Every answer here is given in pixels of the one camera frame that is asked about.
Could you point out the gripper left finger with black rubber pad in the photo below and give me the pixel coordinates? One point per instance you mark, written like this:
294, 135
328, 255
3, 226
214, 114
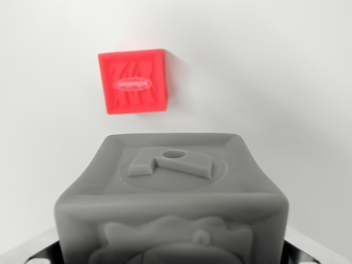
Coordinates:
41, 251

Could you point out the gripper right finger with black rubber pad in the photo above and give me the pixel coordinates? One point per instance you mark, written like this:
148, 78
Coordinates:
302, 251

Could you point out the grey embossed toy cube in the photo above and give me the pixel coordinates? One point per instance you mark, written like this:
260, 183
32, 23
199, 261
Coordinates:
170, 209

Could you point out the red embossed toy cube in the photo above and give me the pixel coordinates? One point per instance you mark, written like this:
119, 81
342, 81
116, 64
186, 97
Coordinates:
133, 82

